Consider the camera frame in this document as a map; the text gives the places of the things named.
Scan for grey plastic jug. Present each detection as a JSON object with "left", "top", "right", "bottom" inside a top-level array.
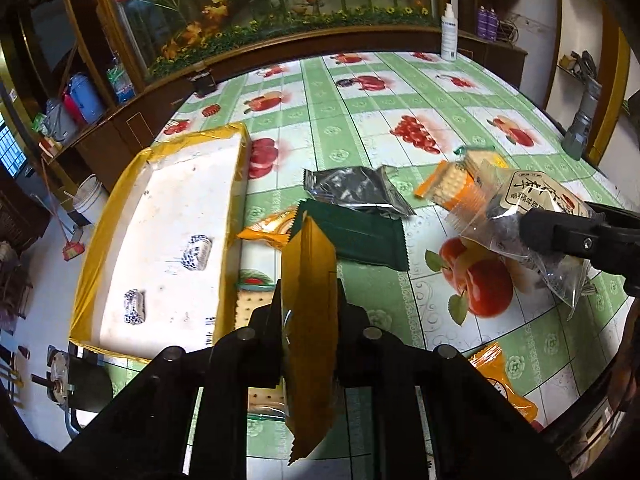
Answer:
[{"left": 44, "top": 99, "right": 78, "bottom": 142}]

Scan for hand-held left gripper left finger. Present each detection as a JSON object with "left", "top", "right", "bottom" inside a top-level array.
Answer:
[{"left": 60, "top": 281, "right": 288, "bottom": 480}]

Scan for clear cracker packet green ends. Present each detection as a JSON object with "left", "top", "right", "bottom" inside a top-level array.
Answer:
[{"left": 232, "top": 280, "right": 291, "bottom": 421}]

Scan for blue plastic jug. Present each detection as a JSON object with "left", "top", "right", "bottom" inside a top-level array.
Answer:
[{"left": 67, "top": 74, "right": 106, "bottom": 123}]

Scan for dark green snack packet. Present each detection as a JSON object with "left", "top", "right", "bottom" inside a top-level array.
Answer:
[{"left": 295, "top": 199, "right": 411, "bottom": 272}]

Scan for red broom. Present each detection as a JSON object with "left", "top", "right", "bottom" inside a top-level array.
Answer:
[{"left": 32, "top": 160, "right": 86, "bottom": 261}]

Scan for yellow snack packet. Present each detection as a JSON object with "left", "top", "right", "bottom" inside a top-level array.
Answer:
[{"left": 280, "top": 214, "right": 338, "bottom": 466}]

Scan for grey flashlight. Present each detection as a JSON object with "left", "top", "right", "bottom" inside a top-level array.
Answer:
[{"left": 561, "top": 77, "right": 603, "bottom": 161}]

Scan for water bottle blue label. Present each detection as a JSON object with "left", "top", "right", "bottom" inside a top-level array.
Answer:
[{"left": 106, "top": 55, "right": 137, "bottom": 106}]

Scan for white plastic bucket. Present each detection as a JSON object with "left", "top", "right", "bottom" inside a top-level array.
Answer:
[{"left": 71, "top": 175, "right": 112, "bottom": 226}]

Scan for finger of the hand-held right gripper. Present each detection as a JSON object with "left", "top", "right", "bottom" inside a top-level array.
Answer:
[
  {"left": 519, "top": 208, "right": 640, "bottom": 272},
  {"left": 582, "top": 201, "right": 640, "bottom": 227}
]

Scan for silver foil snack packet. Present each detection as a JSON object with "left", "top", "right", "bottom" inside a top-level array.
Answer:
[{"left": 303, "top": 165, "right": 416, "bottom": 218}]

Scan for fish tank with artificial plants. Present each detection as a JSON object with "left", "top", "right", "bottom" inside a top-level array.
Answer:
[{"left": 92, "top": 0, "right": 451, "bottom": 81}]

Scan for orange cracker packet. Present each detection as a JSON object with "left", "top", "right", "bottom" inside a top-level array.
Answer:
[{"left": 414, "top": 160, "right": 493, "bottom": 213}]

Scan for white foam tray yellow tape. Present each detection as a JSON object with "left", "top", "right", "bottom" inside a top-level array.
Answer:
[{"left": 69, "top": 122, "right": 252, "bottom": 363}]

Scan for dark power tool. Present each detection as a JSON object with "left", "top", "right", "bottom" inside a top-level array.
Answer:
[{"left": 559, "top": 51, "right": 598, "bottom": 78}]

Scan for barred window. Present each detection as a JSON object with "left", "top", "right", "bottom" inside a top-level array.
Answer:
[{"left": 0, "top": 110, "right": 28, "bottom": 178}]

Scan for orange snack packet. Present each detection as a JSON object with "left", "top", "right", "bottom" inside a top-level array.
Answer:
[
  {"left": 467, "top": 342, "right": 541, "bottom": 423},
  {"left": 236, "top": 206, "right": 301, "bottom": 250}
]

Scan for white spray bottle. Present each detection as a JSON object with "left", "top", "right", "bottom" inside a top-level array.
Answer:
[{"left": 440, "top": 2, "right": 458, "bottom": 62}]

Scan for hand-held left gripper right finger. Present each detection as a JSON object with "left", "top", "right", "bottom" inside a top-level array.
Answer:
[{"left": 332, "top": 277, "right": 573, "bottom": 480}]

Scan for red plastic bottle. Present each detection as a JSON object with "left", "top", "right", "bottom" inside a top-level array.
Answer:
[{"left": 61, "top": 91, "right": 86, "bottom": 123}]

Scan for clear pastry packet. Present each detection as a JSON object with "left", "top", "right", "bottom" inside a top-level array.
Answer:
[{"left": 445, "top": 170, "right": 608, "bottom": 321}]

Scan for wooden cabinet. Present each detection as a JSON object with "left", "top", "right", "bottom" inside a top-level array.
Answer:
[{"left": 0, "top": 0, "right": 531, "bottom": 191}]

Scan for old electric motor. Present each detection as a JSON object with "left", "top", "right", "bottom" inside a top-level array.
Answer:
[{"left": 30, "top": 345, "right": 115, "bottom": 416}]

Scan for small dark box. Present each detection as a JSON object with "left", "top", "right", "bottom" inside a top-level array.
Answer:
[{"left": 187, "top": 67, "right": 218, "bottom": 97}]

